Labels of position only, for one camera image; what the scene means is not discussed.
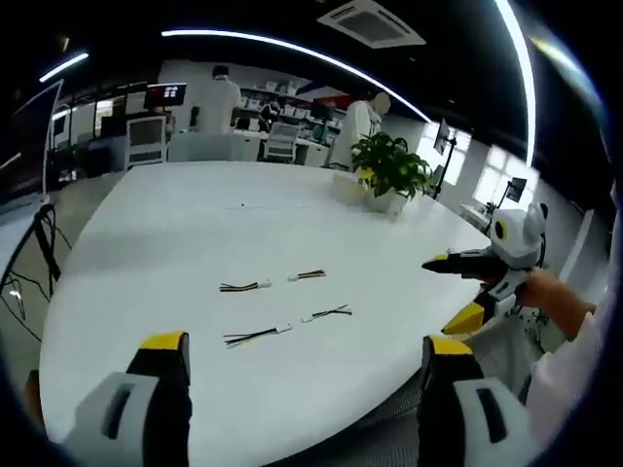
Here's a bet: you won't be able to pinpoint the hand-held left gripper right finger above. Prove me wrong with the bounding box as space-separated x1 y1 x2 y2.
417 334 532 467

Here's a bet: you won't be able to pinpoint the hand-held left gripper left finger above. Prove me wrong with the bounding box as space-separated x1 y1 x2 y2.
62 330 194 467

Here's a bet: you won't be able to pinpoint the multicolour JST connector cable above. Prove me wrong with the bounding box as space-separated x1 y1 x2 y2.
299 304 354 325
218 278 274 295
223 321 296 349
286 269 328 284

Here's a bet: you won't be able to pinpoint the person's right hand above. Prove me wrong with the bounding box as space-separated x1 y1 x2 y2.
519 269 599 342

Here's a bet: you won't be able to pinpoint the small dark monitor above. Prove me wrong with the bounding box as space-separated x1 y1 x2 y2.
504 176 529 201

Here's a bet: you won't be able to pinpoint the white plant pot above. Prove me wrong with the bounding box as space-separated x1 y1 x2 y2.
362 188 411 216

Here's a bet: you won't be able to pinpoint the black monitor on stand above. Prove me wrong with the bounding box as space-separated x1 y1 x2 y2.
434 118 462 201

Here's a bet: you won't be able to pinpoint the green potted plant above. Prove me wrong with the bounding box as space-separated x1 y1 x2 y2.
348 129 435 201

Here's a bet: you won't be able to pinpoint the small white box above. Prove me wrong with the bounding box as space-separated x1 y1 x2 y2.
331 171 366 201

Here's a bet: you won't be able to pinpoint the curved ceiling light strip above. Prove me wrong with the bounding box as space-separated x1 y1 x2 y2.
492 0 538 169

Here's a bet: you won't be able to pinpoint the white mesh office chair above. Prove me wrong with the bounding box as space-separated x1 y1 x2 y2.
264 121 299 164

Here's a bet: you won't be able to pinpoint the ceiling air conditioner vent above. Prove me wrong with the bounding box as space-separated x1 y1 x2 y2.
316 0 428 51

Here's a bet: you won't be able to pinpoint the monitor with red screen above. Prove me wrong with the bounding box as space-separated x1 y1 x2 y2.
145 82 189 111

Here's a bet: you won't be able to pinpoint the short ceiling light strip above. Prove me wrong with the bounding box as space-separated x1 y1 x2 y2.
38 51 91 84

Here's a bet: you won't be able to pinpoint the black floor cables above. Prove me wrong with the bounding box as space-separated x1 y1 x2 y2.
0 202 74 344

